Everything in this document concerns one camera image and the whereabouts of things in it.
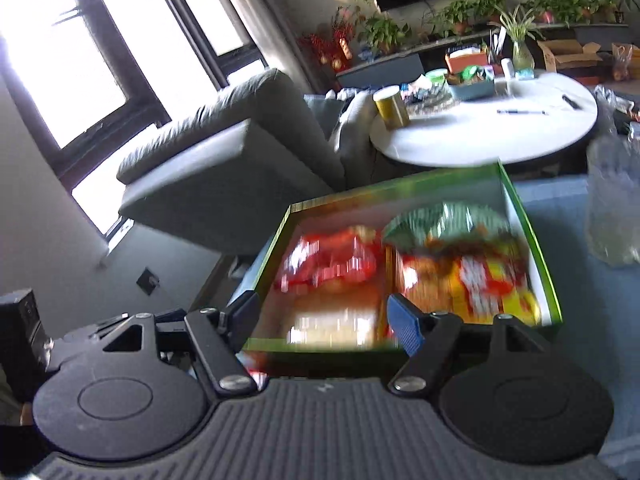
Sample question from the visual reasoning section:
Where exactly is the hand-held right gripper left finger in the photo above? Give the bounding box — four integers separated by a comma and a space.
101, 290, 262, 398

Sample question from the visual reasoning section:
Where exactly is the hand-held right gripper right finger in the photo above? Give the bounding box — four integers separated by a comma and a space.
386, 293, 552, 396

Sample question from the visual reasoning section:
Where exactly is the sliced bread packet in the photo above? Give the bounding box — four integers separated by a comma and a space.
284, 284, 387, 347

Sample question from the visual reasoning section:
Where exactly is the red yellow snack bag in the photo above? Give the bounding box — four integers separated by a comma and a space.
394, 239, 544, 327

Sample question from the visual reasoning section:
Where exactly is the large red snack bag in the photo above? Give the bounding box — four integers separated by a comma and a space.
274, 226, 379, 294

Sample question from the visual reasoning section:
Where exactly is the green snack bag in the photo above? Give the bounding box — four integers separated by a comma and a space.
382, 200, 512, 257

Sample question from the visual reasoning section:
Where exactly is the green cardboard box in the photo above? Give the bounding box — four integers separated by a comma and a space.
240, 160, 564, 354

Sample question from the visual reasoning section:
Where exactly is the grey armchair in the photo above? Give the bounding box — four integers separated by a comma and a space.
116, 67, 374, 262

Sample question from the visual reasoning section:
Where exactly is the round white table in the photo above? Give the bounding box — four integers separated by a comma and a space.
368, 72, 600, 167

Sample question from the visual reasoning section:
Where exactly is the light grey cushion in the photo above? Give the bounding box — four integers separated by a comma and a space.
331, 90, 382, 157

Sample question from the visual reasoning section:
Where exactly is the yellow can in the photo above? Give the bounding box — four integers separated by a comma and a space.
372, 86, 412, 131

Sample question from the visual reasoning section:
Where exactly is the blue grey cushion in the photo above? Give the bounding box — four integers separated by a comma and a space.
304, 94, 347, 137

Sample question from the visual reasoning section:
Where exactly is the clear tray of small items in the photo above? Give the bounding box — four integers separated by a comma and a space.
399, 79, 459, 112

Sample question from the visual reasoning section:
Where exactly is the light blue basket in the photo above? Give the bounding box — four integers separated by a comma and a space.
447, 76, 496, 101

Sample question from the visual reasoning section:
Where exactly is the grey television cabinet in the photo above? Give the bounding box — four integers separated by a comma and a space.
335, 22, 632, 93

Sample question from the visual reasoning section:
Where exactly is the orange box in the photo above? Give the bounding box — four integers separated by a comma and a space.
445, 49, 490, 75

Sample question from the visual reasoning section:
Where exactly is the black framed window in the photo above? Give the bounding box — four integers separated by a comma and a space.
145, 0, 271, 92
0, 0, 174, 237

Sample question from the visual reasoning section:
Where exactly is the red flower decoration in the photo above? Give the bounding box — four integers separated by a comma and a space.
298, 7, 357, 71

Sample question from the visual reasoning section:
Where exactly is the dark pen holder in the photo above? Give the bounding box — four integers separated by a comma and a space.
487, 27, 506, 61

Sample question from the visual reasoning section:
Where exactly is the beige curtain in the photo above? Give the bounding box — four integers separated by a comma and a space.
207, 0, 327, 92

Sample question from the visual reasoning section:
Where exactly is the spider plant in glass vase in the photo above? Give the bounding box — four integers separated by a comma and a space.
492, 4, 547, 72

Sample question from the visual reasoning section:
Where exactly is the clear plastic bag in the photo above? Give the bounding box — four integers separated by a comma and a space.
594, 85, 640, 137

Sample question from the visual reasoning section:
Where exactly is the open cardboard box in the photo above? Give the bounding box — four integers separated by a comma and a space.
537, 38, 604, 74

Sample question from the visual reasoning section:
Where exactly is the row of potted plants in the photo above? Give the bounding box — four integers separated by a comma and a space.
357, 0, 632, 54

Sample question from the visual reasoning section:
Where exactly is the dark wall socket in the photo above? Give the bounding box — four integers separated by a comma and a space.
136, 268, 161, 296

